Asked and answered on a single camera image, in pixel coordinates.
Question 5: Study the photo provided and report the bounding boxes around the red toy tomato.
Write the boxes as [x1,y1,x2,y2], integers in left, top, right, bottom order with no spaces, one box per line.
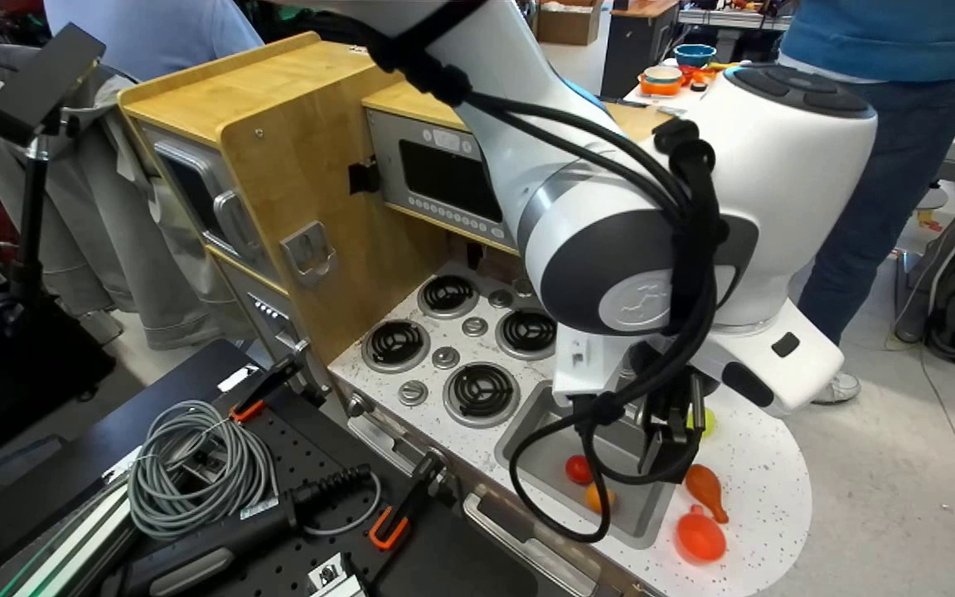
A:
[564,450,600,490]

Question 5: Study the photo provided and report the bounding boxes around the thin black cable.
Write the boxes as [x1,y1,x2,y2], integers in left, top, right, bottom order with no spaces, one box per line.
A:
[294,467,386,542]

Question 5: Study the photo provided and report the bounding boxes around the white printed tag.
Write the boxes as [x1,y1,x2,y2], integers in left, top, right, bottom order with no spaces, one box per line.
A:
[308,559,358,597]

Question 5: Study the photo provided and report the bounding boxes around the person in blue jeans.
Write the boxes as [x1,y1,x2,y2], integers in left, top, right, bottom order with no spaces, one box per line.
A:
[774,0,955,407]

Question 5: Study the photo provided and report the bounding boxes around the blue bowl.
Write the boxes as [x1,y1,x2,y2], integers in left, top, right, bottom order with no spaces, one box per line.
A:
[672,39,720,67]

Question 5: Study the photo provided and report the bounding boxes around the orange handled black clamp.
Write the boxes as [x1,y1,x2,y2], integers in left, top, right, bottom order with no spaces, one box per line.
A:
[363,450,447,559]
[226,352,316,429]

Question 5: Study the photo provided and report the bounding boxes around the grey coiled cable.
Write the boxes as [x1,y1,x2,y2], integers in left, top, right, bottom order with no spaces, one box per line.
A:
[126,395,281,544]

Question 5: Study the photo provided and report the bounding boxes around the metal toy sink basin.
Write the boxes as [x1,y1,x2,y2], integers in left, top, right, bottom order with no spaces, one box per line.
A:
[495,380,679,550]

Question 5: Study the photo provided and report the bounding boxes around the grey toy microwave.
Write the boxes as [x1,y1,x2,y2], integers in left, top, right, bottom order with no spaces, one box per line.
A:
[362,103,525,254]

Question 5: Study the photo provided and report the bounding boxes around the black camera on stand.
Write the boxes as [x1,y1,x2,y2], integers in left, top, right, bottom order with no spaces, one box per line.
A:
[0,19,109,337]

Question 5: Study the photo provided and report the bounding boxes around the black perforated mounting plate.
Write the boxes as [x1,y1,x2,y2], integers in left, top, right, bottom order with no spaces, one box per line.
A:
[0,337,547,597]

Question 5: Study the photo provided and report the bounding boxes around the person in light blue shirt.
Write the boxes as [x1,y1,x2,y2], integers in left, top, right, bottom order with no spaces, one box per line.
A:
[39,0,264,352]

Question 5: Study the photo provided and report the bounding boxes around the orange toy fruit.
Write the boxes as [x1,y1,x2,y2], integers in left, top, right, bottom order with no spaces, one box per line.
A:
[583,480,616,518]

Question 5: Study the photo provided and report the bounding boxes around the silver cabinet door handle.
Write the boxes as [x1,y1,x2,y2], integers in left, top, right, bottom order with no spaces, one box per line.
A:
[206,185,250,261]

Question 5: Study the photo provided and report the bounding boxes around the wooden toy kitchen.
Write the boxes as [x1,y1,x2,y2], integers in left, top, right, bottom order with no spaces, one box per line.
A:
[115,30,819,597]

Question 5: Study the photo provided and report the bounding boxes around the orange toy carrot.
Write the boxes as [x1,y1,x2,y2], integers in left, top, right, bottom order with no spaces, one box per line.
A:
[672,508,728,569]

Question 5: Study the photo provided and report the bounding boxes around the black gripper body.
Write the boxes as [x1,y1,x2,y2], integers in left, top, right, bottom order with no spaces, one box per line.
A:
[625,366,714,443]

